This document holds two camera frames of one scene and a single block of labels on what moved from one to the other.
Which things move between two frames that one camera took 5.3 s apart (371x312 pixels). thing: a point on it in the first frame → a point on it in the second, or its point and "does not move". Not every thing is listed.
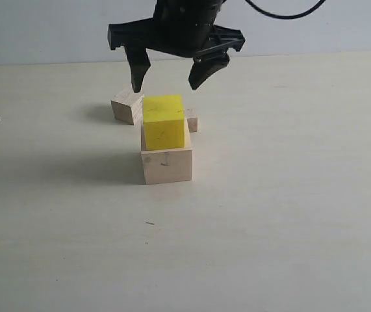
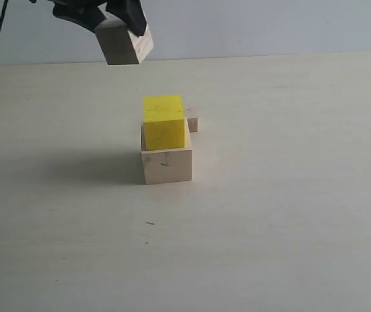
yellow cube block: [164, 121] does not move
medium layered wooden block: [128, 106] → [119, 45]
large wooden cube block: [164, 166] does not move
